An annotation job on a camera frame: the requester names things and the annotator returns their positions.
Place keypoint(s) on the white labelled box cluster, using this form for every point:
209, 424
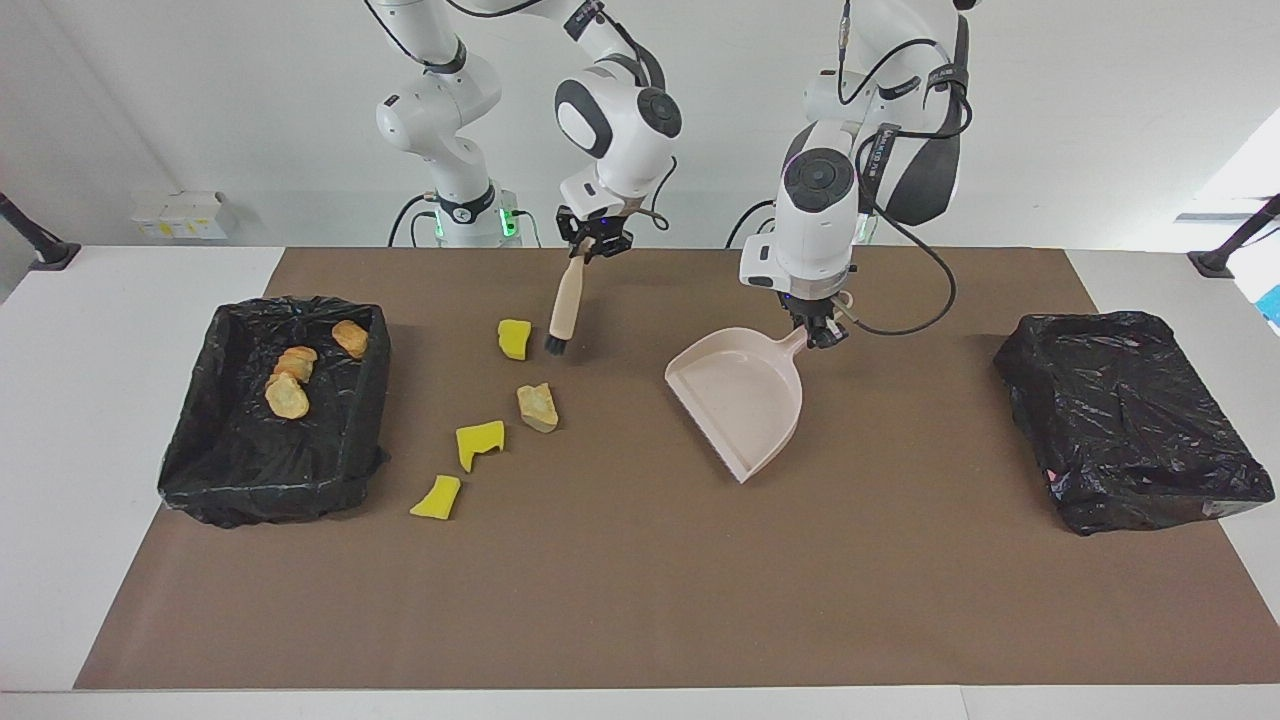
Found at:
180, 215

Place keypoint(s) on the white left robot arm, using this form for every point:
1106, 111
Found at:
815, 230

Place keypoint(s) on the pale yellow bread piece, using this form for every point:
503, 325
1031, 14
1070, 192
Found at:
287, 398

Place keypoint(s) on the brown table mat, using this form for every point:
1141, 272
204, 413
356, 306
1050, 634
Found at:
600, 620

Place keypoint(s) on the beige hand brush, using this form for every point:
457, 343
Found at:
566, 300

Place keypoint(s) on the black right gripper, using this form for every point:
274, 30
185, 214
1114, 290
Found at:
597, 225

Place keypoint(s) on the striped croissant bread piece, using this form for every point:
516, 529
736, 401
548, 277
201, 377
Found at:
297, 363

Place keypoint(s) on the bin with black bag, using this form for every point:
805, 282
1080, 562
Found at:
1130, 420
250, 460

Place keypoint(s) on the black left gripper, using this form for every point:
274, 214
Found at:
815, 305

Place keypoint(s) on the beige plastic dustpan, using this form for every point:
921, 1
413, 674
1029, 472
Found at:
745, 400

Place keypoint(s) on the pale bread chunk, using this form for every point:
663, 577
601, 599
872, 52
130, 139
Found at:
538, 408

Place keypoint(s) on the black camera stand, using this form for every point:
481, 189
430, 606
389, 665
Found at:
55, 255
1215, 262

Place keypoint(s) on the yellow sponge piece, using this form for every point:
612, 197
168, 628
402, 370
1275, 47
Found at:
436, 498
514, 340
478, 443

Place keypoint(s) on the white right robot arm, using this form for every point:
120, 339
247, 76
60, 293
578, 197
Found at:
620, 130

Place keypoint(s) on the brown bread roll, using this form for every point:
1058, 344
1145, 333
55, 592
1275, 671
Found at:
350, 339

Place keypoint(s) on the blue object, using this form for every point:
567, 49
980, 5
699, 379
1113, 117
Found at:
1272, 305

